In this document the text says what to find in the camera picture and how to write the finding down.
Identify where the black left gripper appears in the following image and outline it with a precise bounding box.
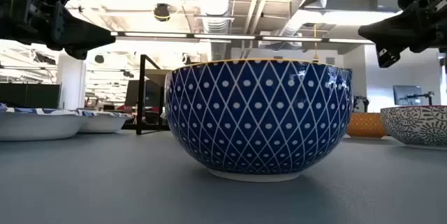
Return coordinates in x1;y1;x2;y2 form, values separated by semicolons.
0;0;117;61

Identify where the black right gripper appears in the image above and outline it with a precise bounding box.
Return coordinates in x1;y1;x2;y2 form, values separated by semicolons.
358;0;447;68

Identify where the white shallow bowl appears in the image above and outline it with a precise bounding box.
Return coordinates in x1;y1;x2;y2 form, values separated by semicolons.
75;108;134;135

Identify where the orange bowl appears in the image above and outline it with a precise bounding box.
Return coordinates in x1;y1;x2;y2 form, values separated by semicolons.
346;112;388;139

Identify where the grey floral patterned bowl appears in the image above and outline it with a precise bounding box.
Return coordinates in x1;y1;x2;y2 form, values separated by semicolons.
379;105;447;151

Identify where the blue and white patterned plate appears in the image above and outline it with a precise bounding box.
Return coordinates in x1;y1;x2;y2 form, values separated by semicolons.
0;102;89;142

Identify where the blue diamond bowl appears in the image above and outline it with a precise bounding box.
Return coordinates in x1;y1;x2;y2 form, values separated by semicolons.
163;58;354;183

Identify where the grey computer monitor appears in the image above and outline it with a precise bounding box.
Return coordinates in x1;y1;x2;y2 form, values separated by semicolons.
393;84;423;107

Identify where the black partition panel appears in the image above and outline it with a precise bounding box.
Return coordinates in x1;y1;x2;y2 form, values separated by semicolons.
0;82;63;110

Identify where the black computer monitor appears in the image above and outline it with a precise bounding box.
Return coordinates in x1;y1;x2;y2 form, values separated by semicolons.
124;79;166;108

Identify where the long ceiling light strip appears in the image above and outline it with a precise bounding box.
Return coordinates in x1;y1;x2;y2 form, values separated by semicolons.
110;31;376;45

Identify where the wooden shelf with black frame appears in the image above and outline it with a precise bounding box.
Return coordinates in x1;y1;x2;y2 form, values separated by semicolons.
135;54;173;136

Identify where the silver corrugated ceiling duct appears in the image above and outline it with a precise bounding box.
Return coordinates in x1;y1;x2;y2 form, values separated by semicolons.
194;0;234;61

